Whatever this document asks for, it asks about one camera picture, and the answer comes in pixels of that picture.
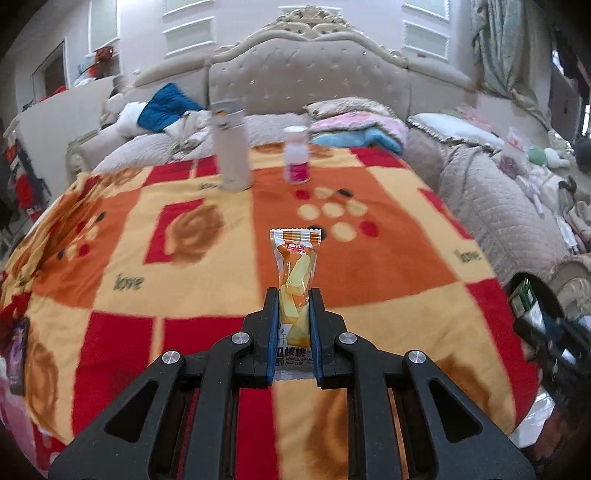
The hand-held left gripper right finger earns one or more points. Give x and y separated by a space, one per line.
316 341

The pink folded blanket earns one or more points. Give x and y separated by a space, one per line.
355 122

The quilted beige sofa cover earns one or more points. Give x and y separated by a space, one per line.
498 207
425 157

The black jacket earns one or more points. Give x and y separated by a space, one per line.
568 55

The blue folded blanket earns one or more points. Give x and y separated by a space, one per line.
369 139

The orange snack packet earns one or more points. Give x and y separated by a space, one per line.
295 272

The white plush toy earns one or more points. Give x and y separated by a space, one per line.
558 159

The printed red orange blanket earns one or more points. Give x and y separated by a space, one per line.
184 286

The pink printed plastic bag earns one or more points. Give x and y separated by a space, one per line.
468 114

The beige tufted sofa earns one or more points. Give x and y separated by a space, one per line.
300 78

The white thermos flask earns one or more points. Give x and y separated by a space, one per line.
231 152

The white cabinet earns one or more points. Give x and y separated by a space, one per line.
69 120

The white fluffy throw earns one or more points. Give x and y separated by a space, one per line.
138 152

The red hanging garment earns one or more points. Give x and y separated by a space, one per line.
30 184

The black trash bin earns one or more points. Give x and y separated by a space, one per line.
549 293

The black smartphone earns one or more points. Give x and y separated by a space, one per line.
18 355

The green plush toy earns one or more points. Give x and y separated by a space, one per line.
538 157

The patterned cushion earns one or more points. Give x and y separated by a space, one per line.
341 107

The pink label pill bottle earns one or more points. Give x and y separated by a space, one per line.
295 157

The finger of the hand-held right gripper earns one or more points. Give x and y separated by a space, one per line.
549 334

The floral curtain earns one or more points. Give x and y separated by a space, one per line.
503 46

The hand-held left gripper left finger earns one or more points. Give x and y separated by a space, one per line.
272 341

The white lace pillow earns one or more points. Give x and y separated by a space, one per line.
452 127

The clear plastic bag red print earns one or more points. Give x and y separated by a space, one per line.
515 147

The blue jacket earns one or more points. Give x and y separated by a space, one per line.
168 108

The white garment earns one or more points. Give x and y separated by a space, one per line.
131 117

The teal box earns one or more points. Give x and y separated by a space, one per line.
524 297

